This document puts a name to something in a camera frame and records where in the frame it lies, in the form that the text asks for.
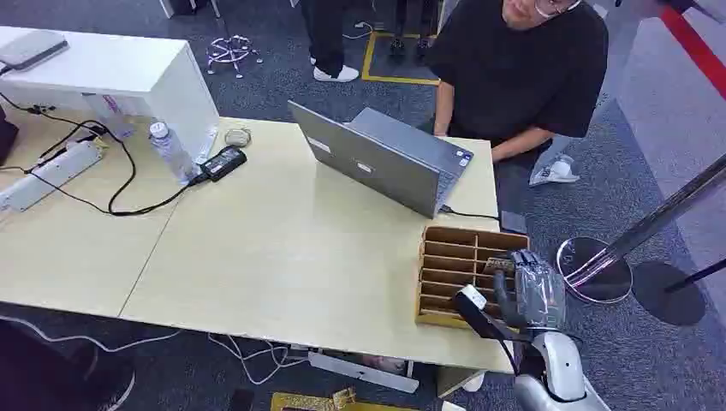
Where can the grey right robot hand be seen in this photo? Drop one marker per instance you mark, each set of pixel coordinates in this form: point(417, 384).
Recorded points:
point(539, 295)

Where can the printed card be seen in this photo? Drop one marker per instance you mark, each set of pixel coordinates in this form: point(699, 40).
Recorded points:
point(498, 265)

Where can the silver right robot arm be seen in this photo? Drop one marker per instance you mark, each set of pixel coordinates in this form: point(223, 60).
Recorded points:
point(558, 369)

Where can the wooden card box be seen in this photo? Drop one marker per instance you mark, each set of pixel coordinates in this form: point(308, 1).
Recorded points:
point(454, 266)

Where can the white plastic bag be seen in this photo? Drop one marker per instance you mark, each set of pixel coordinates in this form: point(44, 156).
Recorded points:
point(556, 171)

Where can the black stanchion base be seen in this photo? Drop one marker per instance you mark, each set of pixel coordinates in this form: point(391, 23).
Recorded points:
point(669, 295)

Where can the seated person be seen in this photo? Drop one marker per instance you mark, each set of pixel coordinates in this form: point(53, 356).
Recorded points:
point(510, 68)

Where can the yellow floor tape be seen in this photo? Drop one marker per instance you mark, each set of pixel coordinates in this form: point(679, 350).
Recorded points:
point(374, 76)

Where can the red barrier belt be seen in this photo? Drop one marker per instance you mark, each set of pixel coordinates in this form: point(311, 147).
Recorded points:
point(695, 48)

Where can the standing person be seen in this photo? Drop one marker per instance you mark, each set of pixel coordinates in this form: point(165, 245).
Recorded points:
point(328, 39)

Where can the clear round lid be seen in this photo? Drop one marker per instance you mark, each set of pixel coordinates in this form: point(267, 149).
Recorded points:
point(237, 137)

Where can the black power adapter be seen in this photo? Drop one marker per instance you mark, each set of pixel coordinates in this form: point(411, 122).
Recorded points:
point(223, 163)

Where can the chrome chair base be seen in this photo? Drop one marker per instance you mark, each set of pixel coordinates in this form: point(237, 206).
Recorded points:
point(231, 52)

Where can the clear water bottle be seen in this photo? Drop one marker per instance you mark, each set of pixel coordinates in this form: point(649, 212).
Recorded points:
point(171, 152)

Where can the white cabinet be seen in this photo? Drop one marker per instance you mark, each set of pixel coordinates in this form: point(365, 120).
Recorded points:
point(142, 74)

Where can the black box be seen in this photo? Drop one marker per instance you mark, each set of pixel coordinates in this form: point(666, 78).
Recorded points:
point(7, 136)

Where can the grey closed laptop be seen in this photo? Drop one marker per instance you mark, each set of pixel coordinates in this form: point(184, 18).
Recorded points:
point(31, 48)

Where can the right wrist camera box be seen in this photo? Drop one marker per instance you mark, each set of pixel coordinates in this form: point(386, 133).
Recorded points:
point(475, 309)

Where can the chrome stanchion post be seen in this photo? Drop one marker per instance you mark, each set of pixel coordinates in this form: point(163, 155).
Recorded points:
point(635, 232)

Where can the gold floor bracket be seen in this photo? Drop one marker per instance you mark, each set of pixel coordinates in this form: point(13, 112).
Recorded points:
point(323, 401)

